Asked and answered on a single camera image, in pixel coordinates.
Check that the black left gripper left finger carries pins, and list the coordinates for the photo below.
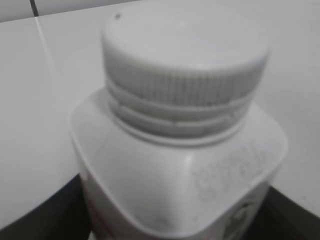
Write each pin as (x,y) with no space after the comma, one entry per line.
(61,217)

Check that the white strawberry yogurt bottle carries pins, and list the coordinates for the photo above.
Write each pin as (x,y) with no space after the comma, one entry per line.
(138,186)

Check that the white ribbed bottle cap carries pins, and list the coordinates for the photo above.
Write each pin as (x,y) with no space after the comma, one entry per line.
(189,72)

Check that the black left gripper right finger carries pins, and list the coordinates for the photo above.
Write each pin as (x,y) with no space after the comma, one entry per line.
(279,218)

